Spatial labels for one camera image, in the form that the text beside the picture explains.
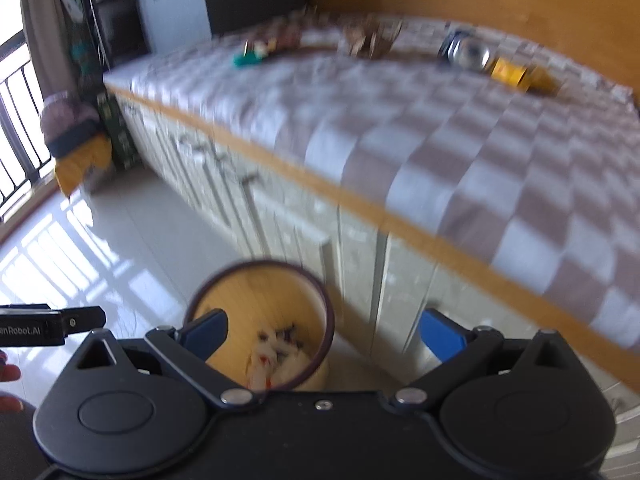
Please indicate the green box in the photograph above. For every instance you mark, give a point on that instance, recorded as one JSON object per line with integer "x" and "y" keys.
{"x": 120, "y": 132}

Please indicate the wooden trash bin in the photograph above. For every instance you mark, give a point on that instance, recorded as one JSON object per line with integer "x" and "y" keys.
{"x": 260, "y": 300}

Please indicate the yellow packet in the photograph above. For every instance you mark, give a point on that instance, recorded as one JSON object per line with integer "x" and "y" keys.
{"x": 520, "y": 76}

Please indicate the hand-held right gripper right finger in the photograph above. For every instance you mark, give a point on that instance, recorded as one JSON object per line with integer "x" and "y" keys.
{"x": 442, "y": 336}

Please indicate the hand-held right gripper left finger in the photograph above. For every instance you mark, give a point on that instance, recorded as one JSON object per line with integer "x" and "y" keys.
{"x": 205, "y": 334}

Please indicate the white bag green print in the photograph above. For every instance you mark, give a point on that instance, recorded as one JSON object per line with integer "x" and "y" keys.
{"x": 72, "y": 0}

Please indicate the grey storage box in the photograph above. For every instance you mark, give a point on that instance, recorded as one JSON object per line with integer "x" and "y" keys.
{"x": 170, "y": 5}

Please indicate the teal round lid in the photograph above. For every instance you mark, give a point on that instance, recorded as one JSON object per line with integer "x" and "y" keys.
{"x": 247, "y": 60}

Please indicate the crumpled brown cardboard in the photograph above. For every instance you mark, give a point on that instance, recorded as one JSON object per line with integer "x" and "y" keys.
{"x": 370, "y": 37}

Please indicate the beige curtain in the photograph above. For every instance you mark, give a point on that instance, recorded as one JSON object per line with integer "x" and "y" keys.
{"x": 42, "y": 30}

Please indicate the green bottle pack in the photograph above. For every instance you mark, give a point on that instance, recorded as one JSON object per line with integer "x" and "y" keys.
{"x": 85, "y": 57}

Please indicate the small red packet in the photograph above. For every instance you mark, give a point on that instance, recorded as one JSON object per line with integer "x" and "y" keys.
{"x": 272, "y": 42}

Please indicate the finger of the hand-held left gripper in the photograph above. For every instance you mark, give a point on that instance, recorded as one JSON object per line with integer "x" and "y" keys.
{"x": 85, "y": 319}

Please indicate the yellow cloth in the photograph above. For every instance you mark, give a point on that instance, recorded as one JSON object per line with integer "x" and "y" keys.
{"x": 80, "y": 162}

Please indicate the checkered blanket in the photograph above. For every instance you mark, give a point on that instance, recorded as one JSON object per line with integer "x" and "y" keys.
{"x": 400, "y": 150}

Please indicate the blue crushed soda can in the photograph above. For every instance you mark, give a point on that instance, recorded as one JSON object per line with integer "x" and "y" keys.
{"x": 467, "y": 52}

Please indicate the person's left hand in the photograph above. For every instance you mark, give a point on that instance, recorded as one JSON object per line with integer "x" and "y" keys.
{"x": 9, "y": 374}

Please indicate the black window railing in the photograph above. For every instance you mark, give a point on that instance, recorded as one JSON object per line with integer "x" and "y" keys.
{"x": 20, "y": 125}

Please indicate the pink plush bundle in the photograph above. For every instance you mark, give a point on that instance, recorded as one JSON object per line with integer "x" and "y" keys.
{"x": 65, "y": 112}

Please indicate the dark blue bag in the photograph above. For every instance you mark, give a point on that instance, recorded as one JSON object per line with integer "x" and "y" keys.
{"x": 75, "y": 139}

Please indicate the black drawer tower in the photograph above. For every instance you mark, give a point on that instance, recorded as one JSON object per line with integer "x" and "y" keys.
{"x": 115, "y": 15}

